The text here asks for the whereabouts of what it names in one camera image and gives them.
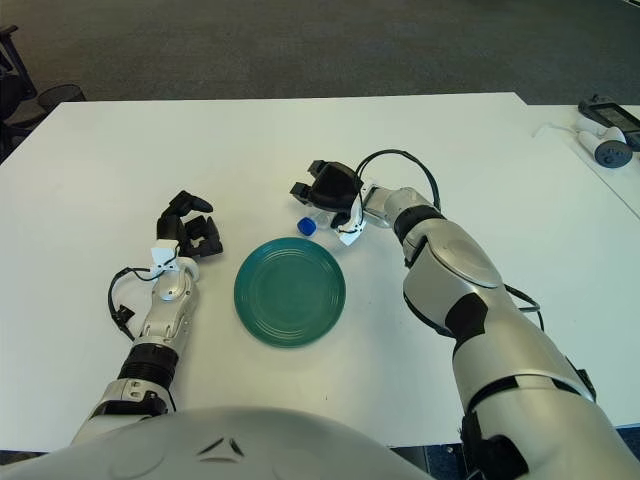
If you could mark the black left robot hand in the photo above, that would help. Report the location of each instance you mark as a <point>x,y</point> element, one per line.
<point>167,227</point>

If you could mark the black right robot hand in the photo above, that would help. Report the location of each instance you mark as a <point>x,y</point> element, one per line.
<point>332,190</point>

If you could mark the clear bottle with blue cap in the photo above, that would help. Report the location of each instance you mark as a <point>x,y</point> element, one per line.
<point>306,226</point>

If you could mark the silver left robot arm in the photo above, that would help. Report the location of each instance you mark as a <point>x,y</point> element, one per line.
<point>160,320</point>

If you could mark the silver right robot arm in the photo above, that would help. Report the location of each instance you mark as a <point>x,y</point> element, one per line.
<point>450,265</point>

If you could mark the green round plate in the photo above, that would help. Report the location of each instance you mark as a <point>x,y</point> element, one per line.
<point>290,292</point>

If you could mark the black mesh wastebasket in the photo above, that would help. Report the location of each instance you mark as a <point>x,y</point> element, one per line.
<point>60,97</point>

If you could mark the black office chair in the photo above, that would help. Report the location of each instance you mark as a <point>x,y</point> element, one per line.
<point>15,95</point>

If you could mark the grey robot torso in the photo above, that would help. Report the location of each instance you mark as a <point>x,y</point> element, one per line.
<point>200,450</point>

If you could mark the white VR controller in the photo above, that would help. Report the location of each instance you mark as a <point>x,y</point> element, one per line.
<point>607,152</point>

